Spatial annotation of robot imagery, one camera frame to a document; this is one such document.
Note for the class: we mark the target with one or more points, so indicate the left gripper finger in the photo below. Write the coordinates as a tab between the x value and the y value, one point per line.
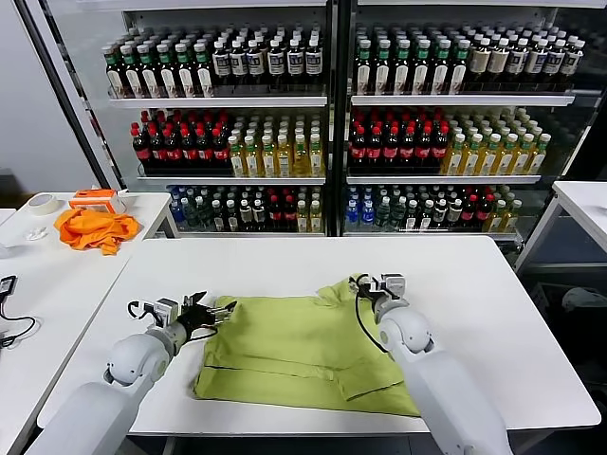
194	300
220	313

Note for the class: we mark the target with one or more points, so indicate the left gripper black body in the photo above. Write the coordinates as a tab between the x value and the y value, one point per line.
195	318

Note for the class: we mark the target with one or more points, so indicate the yellow-green t-shirt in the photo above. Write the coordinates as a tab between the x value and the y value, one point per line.
284	341

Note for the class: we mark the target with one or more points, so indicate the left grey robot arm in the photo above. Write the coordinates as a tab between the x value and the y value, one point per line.
133	360

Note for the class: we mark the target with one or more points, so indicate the dark green bottle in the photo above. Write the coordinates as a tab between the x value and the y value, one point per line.
192	215
383	215
399	215

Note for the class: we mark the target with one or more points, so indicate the small white-cap dark bottle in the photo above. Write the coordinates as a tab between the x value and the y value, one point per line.
439	215
244	217
411	218
426	218
454	215
216	218
258	217
231	218

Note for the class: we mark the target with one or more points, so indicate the blue water bottle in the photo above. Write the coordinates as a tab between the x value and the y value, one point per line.
177	213
367	215
352	215

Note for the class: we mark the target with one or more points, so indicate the red-cap cola bottle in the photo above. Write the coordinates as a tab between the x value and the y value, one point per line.
373	151
438	151
406	151
220	151
189	151
422	151
141	149
205	151
173	151
275	213
484	211
289	213
469	211
357	151
390	151
157	151

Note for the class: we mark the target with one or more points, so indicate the crumpled orange cloth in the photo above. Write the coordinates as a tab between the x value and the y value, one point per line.
95	232

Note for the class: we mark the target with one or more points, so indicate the yellow tea bottle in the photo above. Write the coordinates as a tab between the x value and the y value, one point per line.
251	161
497	219
316	161
236	161
302	219
506	158
454	158
268	161
489	158
512	219
472	158
300	161
522	158
283	161
538	158
315	219

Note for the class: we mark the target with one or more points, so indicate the white side table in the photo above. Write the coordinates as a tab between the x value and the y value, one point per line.
57	284
583	199

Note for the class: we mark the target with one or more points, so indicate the orange and white box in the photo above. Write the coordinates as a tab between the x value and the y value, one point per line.
95	199

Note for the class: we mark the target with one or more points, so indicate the small white crumpled object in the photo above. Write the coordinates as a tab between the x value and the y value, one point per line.
37	233

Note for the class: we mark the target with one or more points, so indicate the beige masking tape roll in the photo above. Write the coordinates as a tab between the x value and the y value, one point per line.
45	211

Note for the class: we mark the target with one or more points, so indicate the drinks shelf unit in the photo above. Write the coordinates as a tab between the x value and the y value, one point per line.
213	103
450	100

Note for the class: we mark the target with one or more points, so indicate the green-cap dark tea bottle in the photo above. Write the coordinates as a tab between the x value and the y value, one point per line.
362	71
168	75
440	71
116	76
381	71
458	71
420	71
186	75
150	76
401	71
133	76
204	75

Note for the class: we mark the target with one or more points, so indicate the white-cap blue-label bottle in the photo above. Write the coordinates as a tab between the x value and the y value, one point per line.
255	64
275	64
221	64
238	64
294	64
312	63

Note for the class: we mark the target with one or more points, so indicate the dark storage bin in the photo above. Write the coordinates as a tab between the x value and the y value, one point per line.
545	296

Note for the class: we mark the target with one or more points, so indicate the white-cap dark drink bottle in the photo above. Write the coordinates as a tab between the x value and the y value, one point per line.
570	61
479	61
534	61
497	61
515	61
552	61

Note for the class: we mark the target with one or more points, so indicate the grey cloth bundle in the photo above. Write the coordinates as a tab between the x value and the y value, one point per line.
583	298

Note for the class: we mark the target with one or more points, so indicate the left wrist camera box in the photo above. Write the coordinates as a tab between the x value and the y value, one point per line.
166	310

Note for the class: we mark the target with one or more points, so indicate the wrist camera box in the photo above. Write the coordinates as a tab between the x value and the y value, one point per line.
166	310
393	284

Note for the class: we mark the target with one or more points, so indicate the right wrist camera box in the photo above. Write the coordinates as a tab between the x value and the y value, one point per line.
393	284

